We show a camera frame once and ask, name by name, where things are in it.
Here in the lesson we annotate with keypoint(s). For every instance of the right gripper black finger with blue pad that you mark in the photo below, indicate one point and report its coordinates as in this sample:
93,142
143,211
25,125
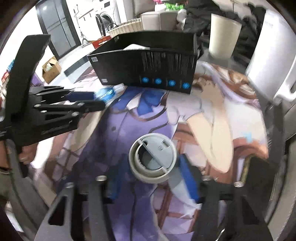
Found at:
86,106
59,94

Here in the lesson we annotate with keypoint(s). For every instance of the woven laundry basket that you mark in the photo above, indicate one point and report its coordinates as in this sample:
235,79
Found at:
134,25

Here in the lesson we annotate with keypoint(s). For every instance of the black phone gold edge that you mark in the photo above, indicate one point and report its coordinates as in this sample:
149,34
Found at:
257,171

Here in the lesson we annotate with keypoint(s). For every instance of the left hand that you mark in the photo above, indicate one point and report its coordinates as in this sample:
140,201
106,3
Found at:
26,156

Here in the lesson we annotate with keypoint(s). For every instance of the cream tumbler cup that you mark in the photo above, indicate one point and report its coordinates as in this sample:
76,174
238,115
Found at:
224,34

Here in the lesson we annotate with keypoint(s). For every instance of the black cardboard box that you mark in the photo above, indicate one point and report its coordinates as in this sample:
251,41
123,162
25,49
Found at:
150,59

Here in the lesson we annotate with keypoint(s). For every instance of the white washing machine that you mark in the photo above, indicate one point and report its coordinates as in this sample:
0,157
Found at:
106,15

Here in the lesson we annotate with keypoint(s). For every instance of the grey tumbler lid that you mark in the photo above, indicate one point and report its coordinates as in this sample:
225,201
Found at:
152,158

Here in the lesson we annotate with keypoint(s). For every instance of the anime print desk mat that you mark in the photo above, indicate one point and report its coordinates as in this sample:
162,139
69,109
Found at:
217,125

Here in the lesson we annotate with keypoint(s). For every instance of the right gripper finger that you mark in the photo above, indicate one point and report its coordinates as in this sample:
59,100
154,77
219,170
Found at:
227,210
64,219

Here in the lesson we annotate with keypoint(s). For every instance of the cardboard box on floor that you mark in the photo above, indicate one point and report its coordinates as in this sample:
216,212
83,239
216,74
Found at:
51,69

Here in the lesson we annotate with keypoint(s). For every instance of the black jacket pile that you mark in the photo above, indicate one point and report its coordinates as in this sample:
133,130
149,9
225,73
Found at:
198,21

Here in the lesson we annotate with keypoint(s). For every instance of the dark glass door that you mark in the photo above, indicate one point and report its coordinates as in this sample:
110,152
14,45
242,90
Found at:
55,20

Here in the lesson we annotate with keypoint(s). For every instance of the grey sofa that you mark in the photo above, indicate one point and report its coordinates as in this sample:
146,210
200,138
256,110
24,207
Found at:
156,17

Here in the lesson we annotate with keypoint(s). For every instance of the white electric kettle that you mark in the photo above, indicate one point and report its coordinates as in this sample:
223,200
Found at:
272,67

